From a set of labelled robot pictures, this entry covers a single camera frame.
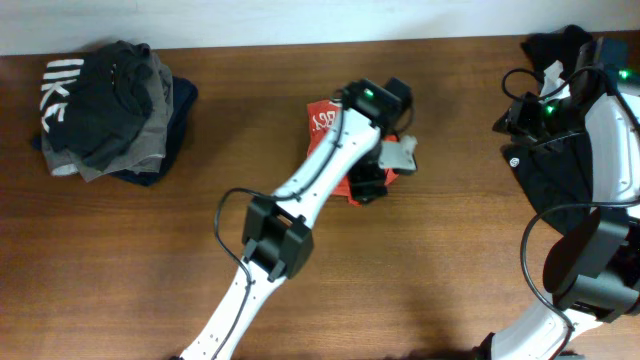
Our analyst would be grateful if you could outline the navy folded shirt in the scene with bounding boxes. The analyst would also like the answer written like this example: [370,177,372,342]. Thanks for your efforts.
[111,77,198,187]

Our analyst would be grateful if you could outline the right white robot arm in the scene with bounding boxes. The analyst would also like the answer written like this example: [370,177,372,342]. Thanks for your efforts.
[475,38,639,359]

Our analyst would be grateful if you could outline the black Nike shirt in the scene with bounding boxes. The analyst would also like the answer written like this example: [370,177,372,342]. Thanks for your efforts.
[39,40,154,171]

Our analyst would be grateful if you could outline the red polo shirt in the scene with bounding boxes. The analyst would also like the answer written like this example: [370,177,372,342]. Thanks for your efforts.
[307,100,400,206]

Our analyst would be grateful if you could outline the grey folded shirt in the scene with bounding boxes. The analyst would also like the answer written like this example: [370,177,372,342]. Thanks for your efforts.
[35,52,174,182]

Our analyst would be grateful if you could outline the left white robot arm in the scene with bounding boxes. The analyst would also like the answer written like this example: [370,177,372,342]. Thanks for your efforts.
[179,78,417,360]

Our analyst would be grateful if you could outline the black garment at right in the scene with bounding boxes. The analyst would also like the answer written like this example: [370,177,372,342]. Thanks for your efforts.
[501,25,593,213]

